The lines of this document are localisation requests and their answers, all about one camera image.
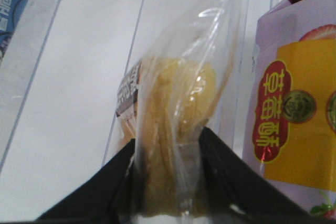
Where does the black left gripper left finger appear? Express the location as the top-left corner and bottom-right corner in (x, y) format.
(38, 139), (135, 220)

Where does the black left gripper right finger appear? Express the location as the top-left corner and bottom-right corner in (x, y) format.
(197, 126), (316, 219)

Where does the bread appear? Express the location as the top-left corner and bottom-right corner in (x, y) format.
(116, 0), (242, 223)

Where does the pink strawberry pastry package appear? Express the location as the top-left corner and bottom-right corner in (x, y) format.
(243, 0), (335, 220)

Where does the clear acrylic tiered shelf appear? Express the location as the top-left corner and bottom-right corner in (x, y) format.
(0, 0), (336, 172)

